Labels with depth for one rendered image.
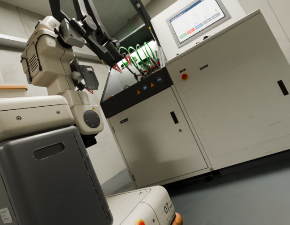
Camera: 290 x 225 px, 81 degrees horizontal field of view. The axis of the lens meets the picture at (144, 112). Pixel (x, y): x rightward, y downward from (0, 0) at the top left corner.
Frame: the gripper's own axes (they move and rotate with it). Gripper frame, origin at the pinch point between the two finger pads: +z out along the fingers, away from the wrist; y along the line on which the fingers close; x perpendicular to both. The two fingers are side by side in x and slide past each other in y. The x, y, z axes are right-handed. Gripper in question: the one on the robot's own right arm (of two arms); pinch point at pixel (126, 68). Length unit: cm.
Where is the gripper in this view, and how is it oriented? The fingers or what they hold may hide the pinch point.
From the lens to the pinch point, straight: 122.8
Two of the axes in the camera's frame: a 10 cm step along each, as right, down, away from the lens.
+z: 5.8, 7.5, 3.1
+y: -7.7, 3.9, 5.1
